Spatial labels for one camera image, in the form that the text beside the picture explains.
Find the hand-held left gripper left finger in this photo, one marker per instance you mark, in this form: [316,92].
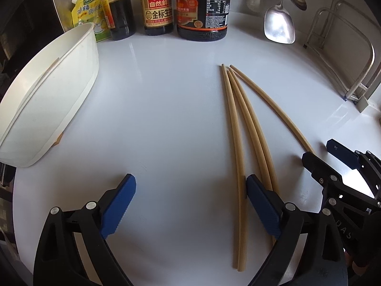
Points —
[119,205]

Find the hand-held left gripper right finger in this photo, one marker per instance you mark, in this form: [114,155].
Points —
[263,205]

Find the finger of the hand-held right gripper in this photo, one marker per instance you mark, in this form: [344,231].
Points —
[340,152]
[315,165]

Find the white plastic container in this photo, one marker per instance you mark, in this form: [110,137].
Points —
[68,80]

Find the person's right hand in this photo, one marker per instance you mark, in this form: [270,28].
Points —
[352,265]

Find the metal cutting board rack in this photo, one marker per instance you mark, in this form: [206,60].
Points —
[354,93]

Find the small brown wooden piece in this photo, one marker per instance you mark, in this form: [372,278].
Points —
[59,139]

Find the metal spatula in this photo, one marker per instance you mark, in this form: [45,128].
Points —
[279,25]

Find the large red cap sauce jug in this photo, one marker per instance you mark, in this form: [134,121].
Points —
[202,15]

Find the dark vinegar glass bottle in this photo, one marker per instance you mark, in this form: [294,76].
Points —
[119,15]

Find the brown label soy sauce bottle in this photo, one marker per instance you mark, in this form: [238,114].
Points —
[157,15]

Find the yellow green seasoning pouch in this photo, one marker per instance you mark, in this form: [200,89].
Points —
[86,12]

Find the stainless steel panel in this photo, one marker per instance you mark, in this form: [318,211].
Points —
[58,6]

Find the dark appliance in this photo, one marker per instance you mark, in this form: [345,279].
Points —
[18,20]

